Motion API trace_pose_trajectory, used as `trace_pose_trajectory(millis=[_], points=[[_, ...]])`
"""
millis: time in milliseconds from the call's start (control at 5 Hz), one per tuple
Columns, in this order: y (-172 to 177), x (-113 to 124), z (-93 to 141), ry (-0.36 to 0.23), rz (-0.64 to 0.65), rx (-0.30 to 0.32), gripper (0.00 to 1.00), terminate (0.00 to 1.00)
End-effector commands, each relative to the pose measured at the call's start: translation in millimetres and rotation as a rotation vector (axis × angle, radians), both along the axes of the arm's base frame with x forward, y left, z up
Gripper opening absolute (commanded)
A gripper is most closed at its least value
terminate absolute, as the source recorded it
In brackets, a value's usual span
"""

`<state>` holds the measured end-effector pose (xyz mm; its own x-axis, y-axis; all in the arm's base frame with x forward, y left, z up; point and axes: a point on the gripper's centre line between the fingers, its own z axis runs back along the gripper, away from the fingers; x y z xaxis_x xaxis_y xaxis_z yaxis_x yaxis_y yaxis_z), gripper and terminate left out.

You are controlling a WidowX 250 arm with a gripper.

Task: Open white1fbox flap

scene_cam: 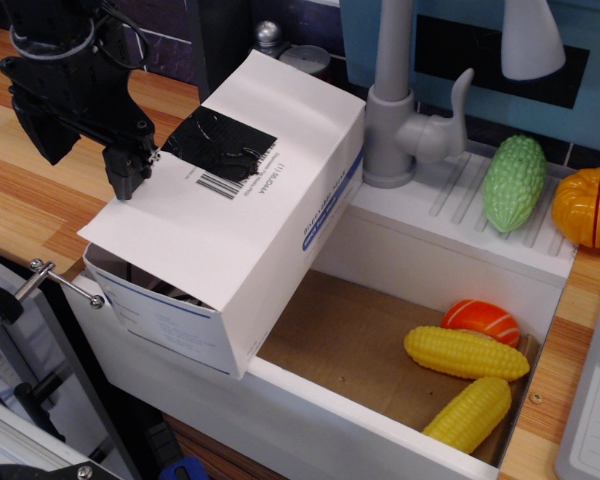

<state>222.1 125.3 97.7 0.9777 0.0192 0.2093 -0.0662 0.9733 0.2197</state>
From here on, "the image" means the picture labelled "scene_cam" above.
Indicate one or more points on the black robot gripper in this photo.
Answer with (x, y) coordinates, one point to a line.
(70, 78)

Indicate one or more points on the white cardboard box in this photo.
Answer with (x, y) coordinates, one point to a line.
(204, 267)

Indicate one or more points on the silver salt shaker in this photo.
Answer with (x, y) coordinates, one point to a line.
(268, 38)

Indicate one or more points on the grey toy faucet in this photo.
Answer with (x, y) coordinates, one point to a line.
(396, 136)

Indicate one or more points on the white toy sink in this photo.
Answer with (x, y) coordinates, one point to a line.
(332, 394)

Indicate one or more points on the orange toy salmon sushi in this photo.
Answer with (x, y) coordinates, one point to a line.
(483, 318)

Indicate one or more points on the green toy bitter gourd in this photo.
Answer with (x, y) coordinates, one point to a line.
(514, 182)

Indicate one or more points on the yellow toy corn upper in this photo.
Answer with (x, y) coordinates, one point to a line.
(464, 355)

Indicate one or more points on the yellow toy corn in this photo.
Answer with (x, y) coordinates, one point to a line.
(464, 355)
(470, 417)

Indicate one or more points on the white cone lamp shade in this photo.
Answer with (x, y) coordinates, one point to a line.
(531, 45)

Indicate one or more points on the yellow toy corn lower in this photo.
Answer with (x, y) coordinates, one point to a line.
(470, 417)

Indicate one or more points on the blue panel with black rectangle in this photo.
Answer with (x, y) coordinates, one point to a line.
(449, 37)

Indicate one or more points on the orange toy pumpkin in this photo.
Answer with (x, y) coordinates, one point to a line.
(576, 207)

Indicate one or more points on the metal clamp with black handle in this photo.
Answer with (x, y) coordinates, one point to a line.
(12, 304)

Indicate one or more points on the blue clamp handle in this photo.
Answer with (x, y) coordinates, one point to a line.
(172, 462)

